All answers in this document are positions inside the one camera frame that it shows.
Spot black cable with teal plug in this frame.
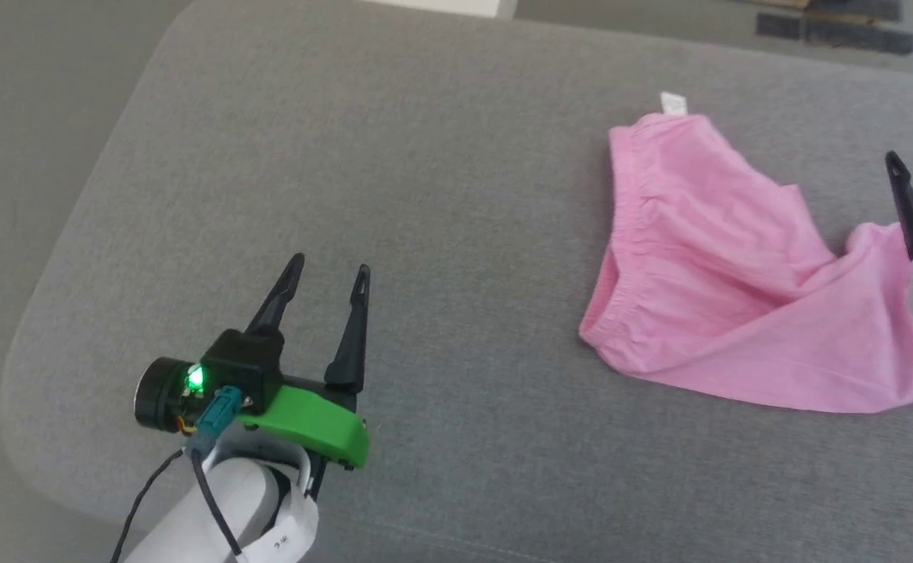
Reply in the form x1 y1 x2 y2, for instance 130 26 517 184
187 385 250 561

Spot pink shorts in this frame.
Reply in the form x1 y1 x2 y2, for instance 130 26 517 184
578 91 913 414

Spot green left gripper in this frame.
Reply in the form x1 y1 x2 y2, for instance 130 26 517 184
133 252 372 472

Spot white paper label band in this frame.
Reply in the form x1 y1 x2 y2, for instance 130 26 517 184
235 491 322 563

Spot large black floor mat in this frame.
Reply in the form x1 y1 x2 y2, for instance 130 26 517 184
803 0 913 56

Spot white box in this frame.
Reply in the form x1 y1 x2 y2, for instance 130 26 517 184
358 0 519 20

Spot thin black cable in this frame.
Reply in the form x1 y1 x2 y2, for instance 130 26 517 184
109 447 191 563

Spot small black floor mat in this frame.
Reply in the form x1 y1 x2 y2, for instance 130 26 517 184
754 12 803 41

